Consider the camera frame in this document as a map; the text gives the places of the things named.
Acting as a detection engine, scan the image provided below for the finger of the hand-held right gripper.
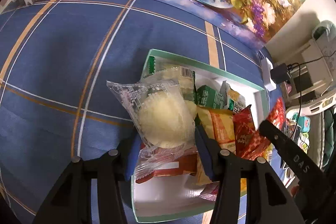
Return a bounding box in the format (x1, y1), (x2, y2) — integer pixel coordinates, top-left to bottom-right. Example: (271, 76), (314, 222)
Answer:
(259, 120), (297, 159)

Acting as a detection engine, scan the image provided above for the shiny red snack packet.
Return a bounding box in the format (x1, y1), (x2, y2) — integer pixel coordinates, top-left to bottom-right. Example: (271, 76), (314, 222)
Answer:
(232, 97), (286, 161)

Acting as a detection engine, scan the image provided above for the black cable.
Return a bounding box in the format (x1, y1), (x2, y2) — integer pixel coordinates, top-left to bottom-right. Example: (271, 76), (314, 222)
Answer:
(287, 55), (336, 135)

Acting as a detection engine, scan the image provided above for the blue checked tablecloth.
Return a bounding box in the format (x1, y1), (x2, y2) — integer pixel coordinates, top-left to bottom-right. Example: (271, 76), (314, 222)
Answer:
(0, 0), (297, 224)

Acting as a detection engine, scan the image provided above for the dark green snack packet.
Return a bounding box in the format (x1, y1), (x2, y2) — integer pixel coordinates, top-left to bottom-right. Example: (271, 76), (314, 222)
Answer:
(196, 84), (227, 110)

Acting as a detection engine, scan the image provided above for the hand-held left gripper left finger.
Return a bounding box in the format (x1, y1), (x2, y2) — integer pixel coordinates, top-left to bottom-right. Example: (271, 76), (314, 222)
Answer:
(31, 135), (142, 224)

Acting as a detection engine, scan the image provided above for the pink snack packet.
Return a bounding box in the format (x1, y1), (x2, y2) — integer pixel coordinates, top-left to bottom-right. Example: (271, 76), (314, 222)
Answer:
(199, 183), (221, 201)

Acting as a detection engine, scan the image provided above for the teal-edged white cardboard tray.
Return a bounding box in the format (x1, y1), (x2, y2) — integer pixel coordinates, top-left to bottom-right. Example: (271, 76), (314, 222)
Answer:
(130, 49), (269, 223)

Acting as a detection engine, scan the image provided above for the orange cracker packet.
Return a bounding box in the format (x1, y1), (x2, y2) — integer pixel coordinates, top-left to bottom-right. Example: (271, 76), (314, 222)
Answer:
(197, 106), (237, 156)

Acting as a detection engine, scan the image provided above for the white wooden chair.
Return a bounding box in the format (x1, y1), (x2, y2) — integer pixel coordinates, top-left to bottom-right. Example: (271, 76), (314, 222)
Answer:
(285, 38), (336, 114)

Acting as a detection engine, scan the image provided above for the cream snack packet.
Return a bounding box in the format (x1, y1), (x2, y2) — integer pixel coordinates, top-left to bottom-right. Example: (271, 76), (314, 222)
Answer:
(147, 56), (197, 109)

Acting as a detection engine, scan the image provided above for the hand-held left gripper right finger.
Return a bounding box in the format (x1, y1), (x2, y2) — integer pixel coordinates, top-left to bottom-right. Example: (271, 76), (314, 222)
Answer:
(194, 124), (298, 224)

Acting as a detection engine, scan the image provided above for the dark green cloth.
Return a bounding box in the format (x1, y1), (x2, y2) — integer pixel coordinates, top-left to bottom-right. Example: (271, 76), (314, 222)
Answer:
(322, 109), (336, 169)

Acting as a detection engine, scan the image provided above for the green and white snack packet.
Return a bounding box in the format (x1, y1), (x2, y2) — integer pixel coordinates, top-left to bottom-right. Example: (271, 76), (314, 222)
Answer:
(222, 81), (247, 115)

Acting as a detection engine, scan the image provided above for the red white-striped snack packet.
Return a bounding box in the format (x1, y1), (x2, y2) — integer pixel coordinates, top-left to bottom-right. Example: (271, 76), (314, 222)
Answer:
(135, 153), (198, 185)

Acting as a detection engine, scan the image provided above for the small teal case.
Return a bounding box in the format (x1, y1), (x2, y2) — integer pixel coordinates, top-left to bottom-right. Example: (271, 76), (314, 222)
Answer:
(297, 114), (311, 132)

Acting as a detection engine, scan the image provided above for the black charger plug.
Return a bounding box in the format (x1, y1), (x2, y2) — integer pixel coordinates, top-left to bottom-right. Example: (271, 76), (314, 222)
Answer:
(270, 63), (290, 83)

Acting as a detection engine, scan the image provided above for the white power strip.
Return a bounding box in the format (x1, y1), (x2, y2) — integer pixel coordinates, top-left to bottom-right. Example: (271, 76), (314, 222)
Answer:
(260, 57), (276, 90)

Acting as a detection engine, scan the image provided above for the round pastry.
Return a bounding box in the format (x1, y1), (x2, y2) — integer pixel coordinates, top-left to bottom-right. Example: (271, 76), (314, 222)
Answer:
(106, 79), (197, 180)

